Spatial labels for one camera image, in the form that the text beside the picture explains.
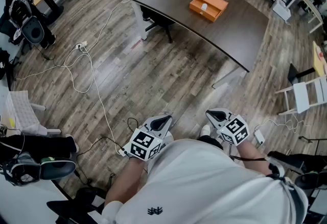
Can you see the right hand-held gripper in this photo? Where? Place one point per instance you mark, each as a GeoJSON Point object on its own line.
{"type": "Point", "coordinates": [235, 129]}

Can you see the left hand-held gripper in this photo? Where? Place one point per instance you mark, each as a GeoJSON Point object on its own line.
{"type": "Point", "coordinates": [145, 145]}

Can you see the person's left forearm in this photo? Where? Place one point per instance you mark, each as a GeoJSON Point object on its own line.
{"type": "Point", "coordinates": [125, 182]}

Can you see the person's right forearm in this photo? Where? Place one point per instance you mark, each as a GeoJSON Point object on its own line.
{"type": "Point", "coordinates": [251, 156]}

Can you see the person's left white shoe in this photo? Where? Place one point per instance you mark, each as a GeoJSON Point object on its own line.
{"type": "Point", "coordinates": [169, 139]}

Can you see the person's white shoe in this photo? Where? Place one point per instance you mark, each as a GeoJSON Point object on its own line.
{"type": "Point", "coordinates": [205, 130]}
{"type": "Point", "coordinates": [169, 139]}

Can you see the person's right white shoe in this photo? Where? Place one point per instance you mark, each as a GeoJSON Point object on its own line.
{"type": "Point", "coordinates": [205, 130]}

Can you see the person's black trousers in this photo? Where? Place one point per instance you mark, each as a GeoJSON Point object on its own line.
{"type": "Point", "coordinates": [210, 141]}

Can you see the white charger adapter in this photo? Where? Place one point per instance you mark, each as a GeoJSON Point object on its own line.
{"type": "Point", "coordinates": [259, 135]}

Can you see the white plug adapter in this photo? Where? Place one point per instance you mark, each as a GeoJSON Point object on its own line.
{"type": "Point", "coordinates": [124, 150]}

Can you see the person's white t-shirt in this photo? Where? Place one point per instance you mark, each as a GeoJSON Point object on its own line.
{"type": "Point", "coordinates": [199, 182]}

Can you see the white wooden chair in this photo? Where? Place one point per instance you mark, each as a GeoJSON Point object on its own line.
{"type": "Point", "coordinates": [301, 95]}

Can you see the black tripod stand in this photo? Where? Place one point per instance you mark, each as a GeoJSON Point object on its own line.
{"type": "Point", "coordinates": [313, 138]}

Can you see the white air purifier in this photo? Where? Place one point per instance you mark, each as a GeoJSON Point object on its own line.
{"type": "Point", "coordinates": [281, 10]}

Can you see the white quilted chair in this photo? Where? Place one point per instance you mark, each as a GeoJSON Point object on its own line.
{"type": "Point", "coordinates": [20, 110]}

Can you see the white desk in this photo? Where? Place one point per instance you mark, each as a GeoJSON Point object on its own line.
{"type": "Point", "coordinates": [23, 205]}

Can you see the yellow table with black pedestal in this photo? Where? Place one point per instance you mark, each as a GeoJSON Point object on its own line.
{"type": "Point", "coordinates": [319, 62]}

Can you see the white frame table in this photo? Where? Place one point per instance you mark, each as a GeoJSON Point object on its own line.
{"type": "Point", "coordinates": [310, 8]}

